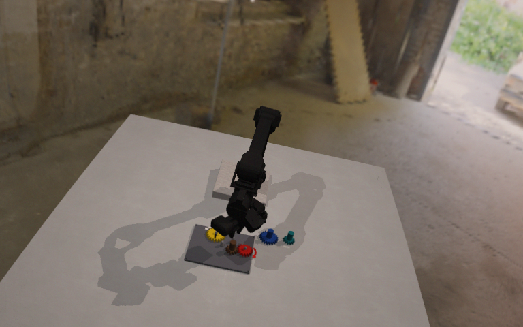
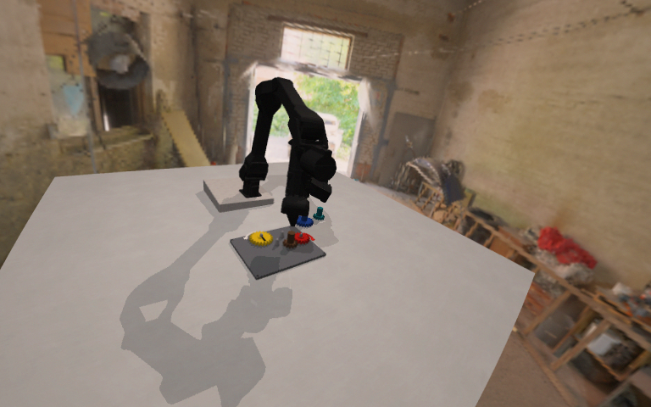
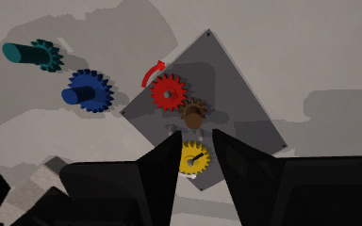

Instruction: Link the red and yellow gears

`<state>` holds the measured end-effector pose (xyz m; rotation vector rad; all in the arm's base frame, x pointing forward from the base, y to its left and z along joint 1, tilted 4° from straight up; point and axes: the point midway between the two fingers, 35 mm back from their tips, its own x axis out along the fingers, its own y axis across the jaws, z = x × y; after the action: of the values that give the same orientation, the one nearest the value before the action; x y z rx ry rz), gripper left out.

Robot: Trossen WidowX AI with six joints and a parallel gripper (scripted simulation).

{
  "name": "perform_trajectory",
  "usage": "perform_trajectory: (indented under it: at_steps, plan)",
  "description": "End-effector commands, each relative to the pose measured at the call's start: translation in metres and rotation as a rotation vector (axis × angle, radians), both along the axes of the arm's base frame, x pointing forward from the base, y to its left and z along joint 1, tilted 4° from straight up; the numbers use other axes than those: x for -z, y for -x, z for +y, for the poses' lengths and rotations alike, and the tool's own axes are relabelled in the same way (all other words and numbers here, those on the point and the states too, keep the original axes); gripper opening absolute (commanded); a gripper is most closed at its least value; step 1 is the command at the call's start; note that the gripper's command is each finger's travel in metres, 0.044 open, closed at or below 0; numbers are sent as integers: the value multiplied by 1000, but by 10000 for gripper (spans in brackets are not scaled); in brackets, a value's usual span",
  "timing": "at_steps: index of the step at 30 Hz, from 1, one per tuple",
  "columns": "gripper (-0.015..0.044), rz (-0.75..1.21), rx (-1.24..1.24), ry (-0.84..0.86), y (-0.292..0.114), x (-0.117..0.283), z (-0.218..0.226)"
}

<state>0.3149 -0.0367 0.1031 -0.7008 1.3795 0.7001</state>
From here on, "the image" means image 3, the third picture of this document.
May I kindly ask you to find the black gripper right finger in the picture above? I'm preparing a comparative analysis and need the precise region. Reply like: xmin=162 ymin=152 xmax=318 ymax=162
xmin=212 ymin=129 xmax=362 ymax=226

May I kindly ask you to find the white curved arrow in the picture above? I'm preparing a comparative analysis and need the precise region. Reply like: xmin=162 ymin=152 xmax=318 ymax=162
xmin=178 ymin=172 xmax=197 ymax=179

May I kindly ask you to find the red gear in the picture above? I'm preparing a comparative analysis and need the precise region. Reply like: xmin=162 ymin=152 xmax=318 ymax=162
xmin=149 ymin=73 xmax=188 ymax=112

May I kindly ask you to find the yellow gear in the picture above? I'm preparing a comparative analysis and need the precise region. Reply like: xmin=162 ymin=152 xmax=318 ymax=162
xmin=179 ymin=140 xmax=210 ymax=175

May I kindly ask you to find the brown gear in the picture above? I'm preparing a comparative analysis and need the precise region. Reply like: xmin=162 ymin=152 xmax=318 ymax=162
xmin=178 ymin=97 xmax=207 ymax=129

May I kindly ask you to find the red curved arrow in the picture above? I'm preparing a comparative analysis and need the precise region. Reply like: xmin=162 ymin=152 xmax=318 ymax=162
xmin=141 ymin=60 xmax=166 ymax=88

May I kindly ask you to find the blue gear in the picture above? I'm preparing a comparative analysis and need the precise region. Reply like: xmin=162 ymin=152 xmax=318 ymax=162
xmin=61 ymin=69 xmax=114 ymax=113

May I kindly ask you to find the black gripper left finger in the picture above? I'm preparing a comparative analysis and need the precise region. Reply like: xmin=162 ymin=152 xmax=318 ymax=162
xmin=59 ymin=130 xmax=182 ymax=226

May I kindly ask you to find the teal gear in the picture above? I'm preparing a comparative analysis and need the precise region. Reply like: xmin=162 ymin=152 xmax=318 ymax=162
xmin=2 ymin=39 xmax=64 ymax=73

